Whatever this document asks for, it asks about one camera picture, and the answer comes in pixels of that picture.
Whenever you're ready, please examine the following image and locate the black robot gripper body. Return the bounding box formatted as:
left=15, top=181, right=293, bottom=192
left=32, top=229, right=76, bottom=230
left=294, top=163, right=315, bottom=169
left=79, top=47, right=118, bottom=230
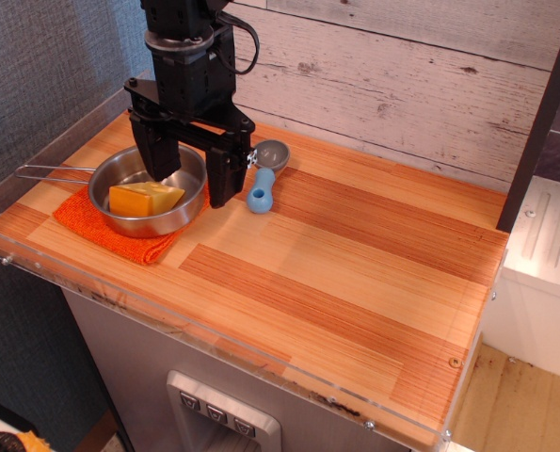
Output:
left=124, top=46, right=255, bottom=155

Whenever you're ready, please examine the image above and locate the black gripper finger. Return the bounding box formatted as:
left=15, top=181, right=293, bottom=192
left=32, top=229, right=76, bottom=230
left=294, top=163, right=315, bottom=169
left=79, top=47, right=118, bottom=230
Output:
left=130, top=115, right=181, bottom=181
left=206, top=148, right=248, bottom=208

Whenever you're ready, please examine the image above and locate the stainless steel pan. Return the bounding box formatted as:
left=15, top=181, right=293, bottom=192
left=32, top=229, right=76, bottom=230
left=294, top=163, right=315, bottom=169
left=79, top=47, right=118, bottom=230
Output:
left=14, top=147, right=207, bottom=239

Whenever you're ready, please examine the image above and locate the yellow cheese wedge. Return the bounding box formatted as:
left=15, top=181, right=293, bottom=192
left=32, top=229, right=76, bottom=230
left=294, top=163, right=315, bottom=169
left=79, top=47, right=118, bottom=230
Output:
left=109, top=182, right=185, bottom=218

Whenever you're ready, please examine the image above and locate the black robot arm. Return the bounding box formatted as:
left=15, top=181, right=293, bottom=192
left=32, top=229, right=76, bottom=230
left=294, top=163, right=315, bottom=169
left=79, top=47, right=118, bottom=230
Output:
left=124, top=1, right=258, bottom=208

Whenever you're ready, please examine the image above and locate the blue grey scoop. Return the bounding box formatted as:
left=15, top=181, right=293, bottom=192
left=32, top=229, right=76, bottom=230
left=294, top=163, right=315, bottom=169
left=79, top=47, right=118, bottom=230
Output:
left=247, top=139, right=291, bottom=214

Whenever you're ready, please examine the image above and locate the orange cloth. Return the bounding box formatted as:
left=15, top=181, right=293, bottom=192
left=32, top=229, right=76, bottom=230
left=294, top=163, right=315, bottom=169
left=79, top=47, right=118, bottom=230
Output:
left=53, top=187, right=191, bottom=266

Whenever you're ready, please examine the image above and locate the clear acrylic guard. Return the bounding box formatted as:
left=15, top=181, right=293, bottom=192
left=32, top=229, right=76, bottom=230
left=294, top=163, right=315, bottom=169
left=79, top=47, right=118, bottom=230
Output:
left=0, top=65, right=517, bottom=449

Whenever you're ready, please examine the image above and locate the silver toy fridge cabinet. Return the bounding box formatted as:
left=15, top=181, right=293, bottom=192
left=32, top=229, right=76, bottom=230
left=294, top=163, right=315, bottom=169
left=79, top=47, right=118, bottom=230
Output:
left=64, top=289, right=470, bottom=451

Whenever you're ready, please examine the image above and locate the orange black object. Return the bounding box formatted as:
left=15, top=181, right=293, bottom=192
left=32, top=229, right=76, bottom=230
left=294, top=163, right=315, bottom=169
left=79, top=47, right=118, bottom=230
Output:
left=0, top=431, right=52, bottom=452

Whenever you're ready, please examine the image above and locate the white cabinet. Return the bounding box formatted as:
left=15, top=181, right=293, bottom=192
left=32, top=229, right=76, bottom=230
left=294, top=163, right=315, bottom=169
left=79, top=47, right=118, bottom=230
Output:
left=481, top=177, right=560, bottom=376

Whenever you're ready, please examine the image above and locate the black cable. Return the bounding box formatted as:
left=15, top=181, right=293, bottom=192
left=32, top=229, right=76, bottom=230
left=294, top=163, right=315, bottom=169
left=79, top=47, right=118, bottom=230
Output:
left=208, top=9, right=261, bottom=76

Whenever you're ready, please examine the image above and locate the dark vertical post right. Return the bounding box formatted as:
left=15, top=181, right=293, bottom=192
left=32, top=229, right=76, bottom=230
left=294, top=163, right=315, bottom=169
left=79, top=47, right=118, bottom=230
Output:
left=496, top=49, right=560, bottom=233

